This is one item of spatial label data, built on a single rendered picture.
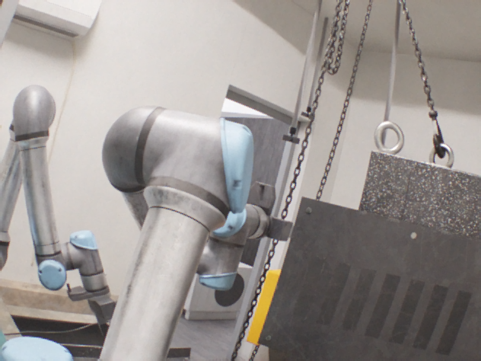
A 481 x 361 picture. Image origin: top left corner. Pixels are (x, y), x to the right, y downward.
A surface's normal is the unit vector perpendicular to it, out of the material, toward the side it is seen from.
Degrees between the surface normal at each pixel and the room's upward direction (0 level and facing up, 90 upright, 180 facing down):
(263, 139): 90
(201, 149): 73
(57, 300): 90
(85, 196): 90
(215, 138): 61
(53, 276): 90
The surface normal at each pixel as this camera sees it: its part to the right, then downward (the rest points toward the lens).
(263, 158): 0.68, 0.15
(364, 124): -0.69, -0.19
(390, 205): -0.49, -0.15
